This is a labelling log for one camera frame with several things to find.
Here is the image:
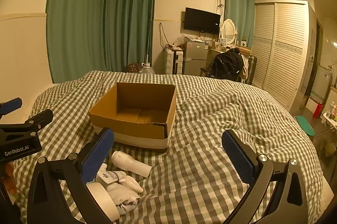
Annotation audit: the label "small white labelled bottle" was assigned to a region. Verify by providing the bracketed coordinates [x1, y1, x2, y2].
[95, 163, 127, 185]

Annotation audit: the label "silver small fridge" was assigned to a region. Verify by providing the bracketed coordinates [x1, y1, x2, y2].
[184, 40, 214, 76]

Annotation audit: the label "dressing table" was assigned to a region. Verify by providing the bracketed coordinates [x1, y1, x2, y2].
[210, 46, 252, 59]

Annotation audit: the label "green board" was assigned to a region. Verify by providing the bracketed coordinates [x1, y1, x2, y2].
[295, 116, 315, 136]

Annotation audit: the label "white grey sock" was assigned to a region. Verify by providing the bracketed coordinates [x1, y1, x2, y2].
[105, 183, 141, 215]

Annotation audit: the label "clear plastic bag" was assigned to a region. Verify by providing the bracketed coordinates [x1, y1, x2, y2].
[172, 35, 187, 47]

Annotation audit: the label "hanging wall cables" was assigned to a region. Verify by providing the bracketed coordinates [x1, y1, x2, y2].
[158, 23, 169, 49]

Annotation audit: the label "black jacket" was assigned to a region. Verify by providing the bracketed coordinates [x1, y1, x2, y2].
[208, 48, 244, 81]

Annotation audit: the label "black wall television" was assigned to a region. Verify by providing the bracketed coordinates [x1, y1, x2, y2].
[183, 7, 221, 35]

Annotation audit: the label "person's left hand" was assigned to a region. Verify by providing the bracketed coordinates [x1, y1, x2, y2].
[1, 163, 17, 194]

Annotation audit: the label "white louvred wardrobe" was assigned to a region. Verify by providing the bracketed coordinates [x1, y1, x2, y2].
[250, 0, 311, 112]

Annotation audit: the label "shelf with small bottles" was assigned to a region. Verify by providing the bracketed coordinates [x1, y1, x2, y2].
[322, 103, 337, 124]

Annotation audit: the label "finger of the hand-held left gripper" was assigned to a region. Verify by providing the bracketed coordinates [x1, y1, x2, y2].
[0, 98, 23, 116]
[0, 109, 54, 139]

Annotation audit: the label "red fire extinguisher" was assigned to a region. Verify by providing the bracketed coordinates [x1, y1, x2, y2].
[313, 102, 323, 119]

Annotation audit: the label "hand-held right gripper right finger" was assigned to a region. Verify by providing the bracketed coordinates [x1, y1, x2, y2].
[222, 129, 308, 224]

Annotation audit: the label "grey checked blanket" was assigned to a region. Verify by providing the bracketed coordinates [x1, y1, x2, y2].
[13, 71, 324, 224]

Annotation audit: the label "green curtain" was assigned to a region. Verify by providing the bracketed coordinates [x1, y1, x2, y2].
[46, 0, 111, 84]
[105, 0, 158, 74]

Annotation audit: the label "patterned round bag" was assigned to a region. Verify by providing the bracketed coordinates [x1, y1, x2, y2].
[125, 63, 143, 73]

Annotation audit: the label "white suitcase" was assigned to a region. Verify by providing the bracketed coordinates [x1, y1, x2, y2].
[164, 49, 184, 75]

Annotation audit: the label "white tape roll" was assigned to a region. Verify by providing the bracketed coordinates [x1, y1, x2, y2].
[86, 182, 119, 223]

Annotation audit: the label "light teal curtain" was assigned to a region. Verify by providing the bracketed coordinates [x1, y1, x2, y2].
[224, 0, 255, 48]

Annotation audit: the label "white oval vanity mirror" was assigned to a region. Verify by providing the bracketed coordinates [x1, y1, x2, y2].
[219, 19, 238, 45]

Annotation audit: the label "cardboard box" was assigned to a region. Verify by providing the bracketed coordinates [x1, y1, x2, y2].
[88, 82, 177, 149]

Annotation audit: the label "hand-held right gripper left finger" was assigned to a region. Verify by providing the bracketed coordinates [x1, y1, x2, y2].
[27, 127, 115, 224]

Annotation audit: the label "clear water jug with pump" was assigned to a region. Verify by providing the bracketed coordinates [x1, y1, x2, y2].
[138, 62, 156, 74]

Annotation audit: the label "white cylindrical bottle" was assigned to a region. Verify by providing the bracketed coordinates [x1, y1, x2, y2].
[111, 151, 152, 176]

